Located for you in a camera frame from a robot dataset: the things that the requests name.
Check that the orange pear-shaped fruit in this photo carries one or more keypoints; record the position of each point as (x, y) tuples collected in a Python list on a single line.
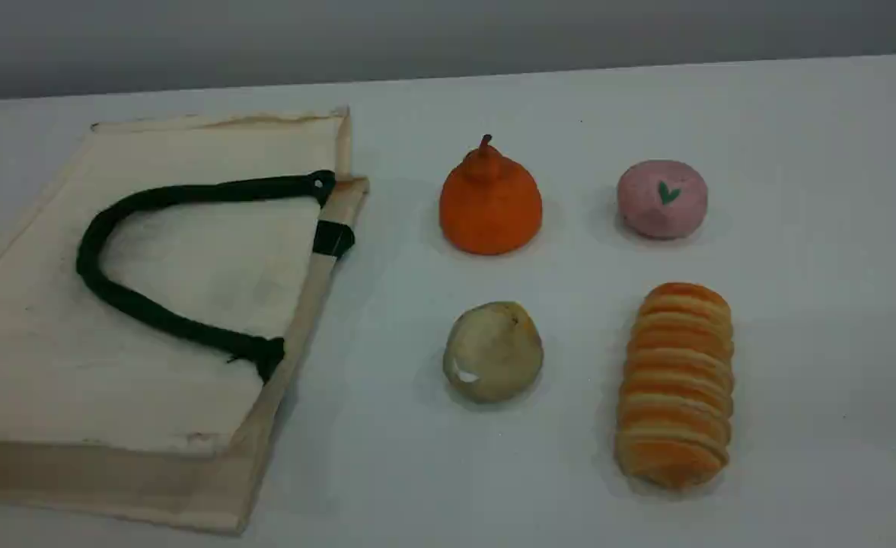
[(490, 205)]

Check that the pink round pastry green leaf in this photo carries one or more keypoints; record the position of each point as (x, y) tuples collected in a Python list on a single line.
[(661, 205)]

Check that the striped golden bread roll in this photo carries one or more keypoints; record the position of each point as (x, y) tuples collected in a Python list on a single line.
[(676, 388)]

